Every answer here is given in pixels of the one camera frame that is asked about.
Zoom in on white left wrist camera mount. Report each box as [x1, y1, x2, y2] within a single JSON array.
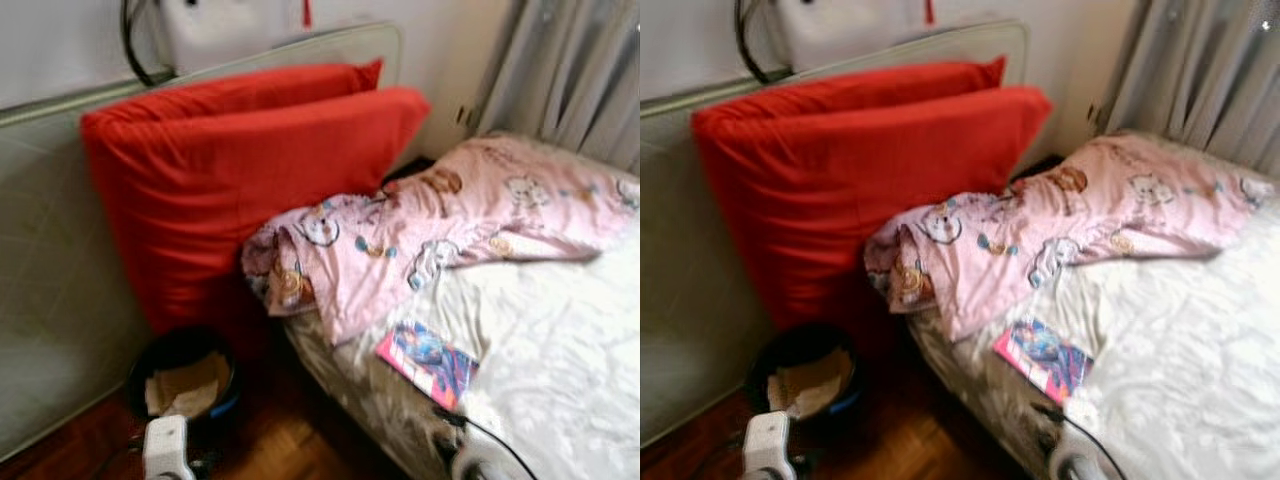
[[142, 414, 197, 480], [741, 409, 797, 480]]

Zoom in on colourful comic book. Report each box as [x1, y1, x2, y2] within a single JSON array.
[[992, 317, 1095, 405], [375, 320, 480, 412]]

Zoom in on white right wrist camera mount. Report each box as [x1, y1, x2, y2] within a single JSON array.
[[1047, 444, 1102, 480], [450, 446, 507, 480]]

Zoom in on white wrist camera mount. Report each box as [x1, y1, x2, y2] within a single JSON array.
[[142, 414, 197, 480], [1047, 444, 1102, 480], [741, 409, 797, 480], [450, 446, 507, 480]]

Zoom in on black strap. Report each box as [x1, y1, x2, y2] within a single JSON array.
[[119, 0, 177, 89], [734, 0, 792, 87]]

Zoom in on brown cardboard pieces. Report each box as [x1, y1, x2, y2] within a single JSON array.
[[765, 347, 857, 420], [145, 351, 232, 420]]

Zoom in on large red fabric cushion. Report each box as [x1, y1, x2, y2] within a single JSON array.
[[713, 56, 1007, 111], [80, 86, 432, 337], [692, 85, 1054, 332], [98, 59, 385, 113]]

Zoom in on bed with beige floral sheet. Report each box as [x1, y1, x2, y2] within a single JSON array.
[[283, 133, 641, 480], [907, 130, 1280, 480]]

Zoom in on pink cartoon print blanket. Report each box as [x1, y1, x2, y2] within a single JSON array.
[[240, 135, 641, 347], [864, 132, 1277, 342]]

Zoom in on white hanging bag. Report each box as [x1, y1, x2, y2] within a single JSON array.
[[160, 0, 332, 72], [775, 0, 947, 72]]

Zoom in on grey curtain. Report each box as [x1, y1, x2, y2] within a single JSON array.
[[474, 0, 641, 173], [1104, 0, 1280, 178]]

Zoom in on black round waste bin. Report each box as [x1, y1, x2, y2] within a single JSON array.
[[744, 321, 864, 427], [124, 326, 242, 432]]

